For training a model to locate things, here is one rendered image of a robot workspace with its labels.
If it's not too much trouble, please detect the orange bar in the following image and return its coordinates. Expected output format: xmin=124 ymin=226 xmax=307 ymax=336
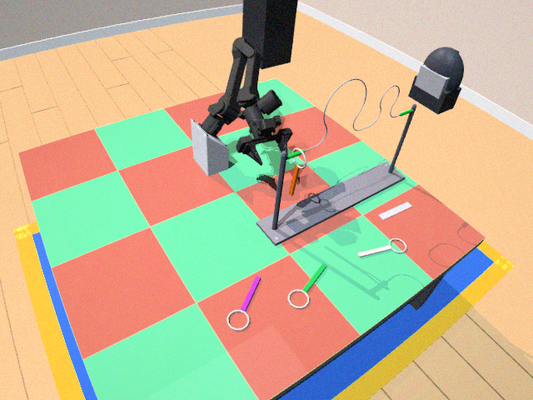
xmin=289 ymin=147 xmax=307 ymax=196

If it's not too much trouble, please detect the white loop with straight handle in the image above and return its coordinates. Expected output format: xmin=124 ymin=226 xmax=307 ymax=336
xmin=357 ymin=238 xmax=406 ymax=258

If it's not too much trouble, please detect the white ring with green handle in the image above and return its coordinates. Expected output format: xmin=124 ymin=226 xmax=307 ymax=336
xmin=288 ymin=263 xmax=326 ymax=309

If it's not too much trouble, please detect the white loop with purple handle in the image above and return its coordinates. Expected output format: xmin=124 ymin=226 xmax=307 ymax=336
xmin=227 ymin=276 xmax=261 ymax=330

